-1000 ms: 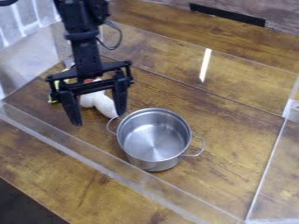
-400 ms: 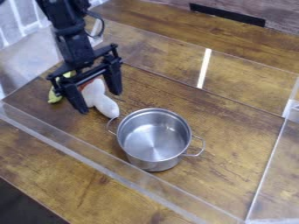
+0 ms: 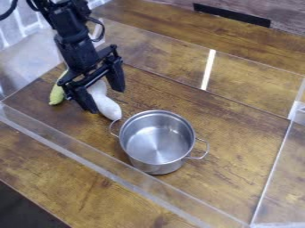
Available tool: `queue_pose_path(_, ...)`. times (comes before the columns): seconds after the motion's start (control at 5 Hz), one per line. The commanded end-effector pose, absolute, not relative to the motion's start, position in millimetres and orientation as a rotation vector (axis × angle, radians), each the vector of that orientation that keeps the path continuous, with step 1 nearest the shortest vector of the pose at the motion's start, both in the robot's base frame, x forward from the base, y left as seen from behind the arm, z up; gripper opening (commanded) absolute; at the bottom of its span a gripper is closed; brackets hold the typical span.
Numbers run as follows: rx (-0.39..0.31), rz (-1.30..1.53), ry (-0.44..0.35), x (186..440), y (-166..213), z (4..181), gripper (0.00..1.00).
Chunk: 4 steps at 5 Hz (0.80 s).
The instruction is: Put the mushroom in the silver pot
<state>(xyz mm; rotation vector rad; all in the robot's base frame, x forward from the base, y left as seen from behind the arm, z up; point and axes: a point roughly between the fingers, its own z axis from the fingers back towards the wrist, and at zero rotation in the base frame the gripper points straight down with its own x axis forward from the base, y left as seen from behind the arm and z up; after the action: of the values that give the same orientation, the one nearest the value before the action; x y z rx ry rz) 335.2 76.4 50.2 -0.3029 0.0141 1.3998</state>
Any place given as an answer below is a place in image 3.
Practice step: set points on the silver metal pot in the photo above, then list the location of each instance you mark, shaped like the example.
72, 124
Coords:
159, 140

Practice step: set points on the clear acrylic triangular stand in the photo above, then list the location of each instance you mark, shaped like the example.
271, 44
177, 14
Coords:
93, 32

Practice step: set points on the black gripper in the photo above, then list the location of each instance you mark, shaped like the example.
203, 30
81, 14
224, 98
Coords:
86, 68

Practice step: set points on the black bar on table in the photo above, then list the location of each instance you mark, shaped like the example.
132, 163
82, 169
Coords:
247, 18

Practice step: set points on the yellow handled metal peeler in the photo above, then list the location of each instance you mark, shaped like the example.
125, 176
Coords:
57, 95

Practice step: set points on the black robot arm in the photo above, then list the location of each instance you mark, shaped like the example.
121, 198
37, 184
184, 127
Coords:
60, 13

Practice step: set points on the clear acrylic tray wall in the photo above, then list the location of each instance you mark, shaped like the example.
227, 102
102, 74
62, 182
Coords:
169, 197

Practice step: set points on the white plush mushroom red cap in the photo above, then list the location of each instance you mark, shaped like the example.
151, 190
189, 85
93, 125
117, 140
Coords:
108, 106

